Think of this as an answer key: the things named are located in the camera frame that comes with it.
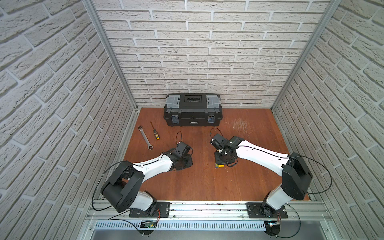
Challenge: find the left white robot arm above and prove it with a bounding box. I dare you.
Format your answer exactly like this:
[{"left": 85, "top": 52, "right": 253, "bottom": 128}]
[{"left": 101, "top": 147, "right": 193, "bottom": 217}]

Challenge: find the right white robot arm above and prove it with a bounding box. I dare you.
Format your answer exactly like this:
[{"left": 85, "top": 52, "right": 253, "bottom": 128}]
[{"left": 210, "top": 134, "right": 313, "bottom": 218}]

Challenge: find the silver combination wrench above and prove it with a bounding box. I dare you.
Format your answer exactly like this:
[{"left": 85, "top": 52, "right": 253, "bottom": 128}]
[{"left": 138, "top": 126, "right": 153, "bottom": 150}]

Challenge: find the yellow black screwdriver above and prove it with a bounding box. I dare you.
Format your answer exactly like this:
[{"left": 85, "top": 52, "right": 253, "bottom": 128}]
[{"left": 151, "top": 122, "right": 160, "bottom": 140}]

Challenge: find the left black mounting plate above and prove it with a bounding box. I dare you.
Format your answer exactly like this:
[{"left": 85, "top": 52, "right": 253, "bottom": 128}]
[{"left": 129, "top": 202, "right": 171, "bottom": 218}]

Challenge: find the black mounting plate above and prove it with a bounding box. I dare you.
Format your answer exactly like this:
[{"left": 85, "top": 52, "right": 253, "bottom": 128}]
[
  {"left": 129, "top": 202, "right": 171, "bottom": 218},
  {"left": 246, "top": 202, "right": 288, "bottom": 219}
]

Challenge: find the black plastic toolbox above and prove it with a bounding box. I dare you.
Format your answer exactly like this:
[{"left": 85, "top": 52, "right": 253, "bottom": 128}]
[{"left": 164, "top": 93, "right": 223, "bottom": 127}]

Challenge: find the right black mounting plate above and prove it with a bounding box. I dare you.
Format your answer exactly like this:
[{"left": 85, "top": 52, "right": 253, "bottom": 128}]
[{"left": 246, "top": 202, "right": 288, "bottom": 219}]

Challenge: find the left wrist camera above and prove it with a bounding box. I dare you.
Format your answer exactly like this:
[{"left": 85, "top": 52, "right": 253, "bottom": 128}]
[{"left": 174, "top": 142, "right": 191, "bottom": 157}]

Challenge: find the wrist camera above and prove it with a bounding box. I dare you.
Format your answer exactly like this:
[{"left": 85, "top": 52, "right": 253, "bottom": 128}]
[
  {"left": 174, "top": 142, "right": 191, "bottom": 157},
  {"left": 210, "top": 134, "right": 229, "bottom": 151}
]

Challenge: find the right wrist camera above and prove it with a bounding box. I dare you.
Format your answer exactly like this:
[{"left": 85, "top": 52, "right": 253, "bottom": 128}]
[{"left": 210, "top": 134, "right": 229, "bottom": 151}]

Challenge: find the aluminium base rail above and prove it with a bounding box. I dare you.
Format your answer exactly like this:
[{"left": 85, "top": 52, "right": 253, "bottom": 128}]
[{"left": 86, "top": 200, "right": 332, "bottom": 223}]

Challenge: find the white slotted cable duct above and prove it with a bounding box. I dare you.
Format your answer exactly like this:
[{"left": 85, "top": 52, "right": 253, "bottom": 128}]
[{"left": 95, "top": 220, "right": 266, "bottom": 231}]

